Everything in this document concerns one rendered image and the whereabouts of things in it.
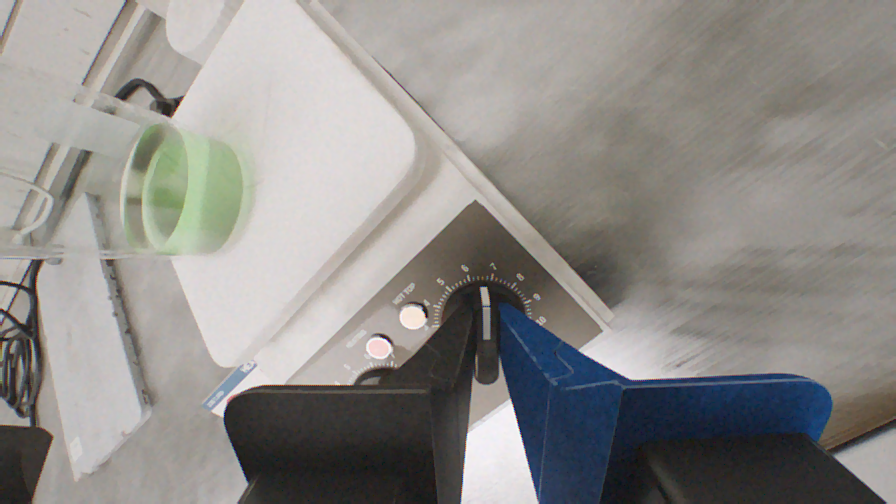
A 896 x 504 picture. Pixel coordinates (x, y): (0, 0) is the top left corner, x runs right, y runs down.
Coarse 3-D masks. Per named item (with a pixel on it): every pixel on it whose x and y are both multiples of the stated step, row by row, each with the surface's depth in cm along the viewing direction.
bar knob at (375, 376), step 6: (366, 372) 13; (372, 372) 13; (378, 372) 13; (384, 372) 13; (390, 372) 13; (360, 378) 13; (366, 378) 13; (372, 378) 13; (378, 378) 13; (384, 378) 12; (354, 384) 13; (360, 384) 13; (366, 384) 13; (372, 384) 13
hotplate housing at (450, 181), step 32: (416, 128) 11; (448, 160) 10; (416, 192) 11; (448, 192) 11; (480, 192) 11; (384, 224) 11; (416, 224) 11; (512, 224) 11; (352, 256) 12; (384, 256) 11; (544, 256) 11; (320, 288) 12; (352, 288) 12; (576, 288) 12; (288, 320) 13; (320, 320) 12; (608, 320) 12; (288, 352) 13
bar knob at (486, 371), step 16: (464, 288) 11; (480, 288) 11; (496, 288) 11; (448, 304) 11; (480, 304) 10; (496, 304) 10; (512, 304) 11; (480, 320) 10; (496, 320) 10; (480, 336) 10; (496, 336) 10; (480, 352) 10; (496, 352) 10; (480, 368) 11; (496, 368) 11
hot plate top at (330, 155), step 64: (256, 0) 12; (256, 64) 12; (320, 64) 11; (256, 128) 12; (320, 128) 10; (384, 128) 9; (256, 192) 11; (320, 192) 10; (384, 192) 9; (256, 256) 11; (320, 256) 10; (256, 320) 11
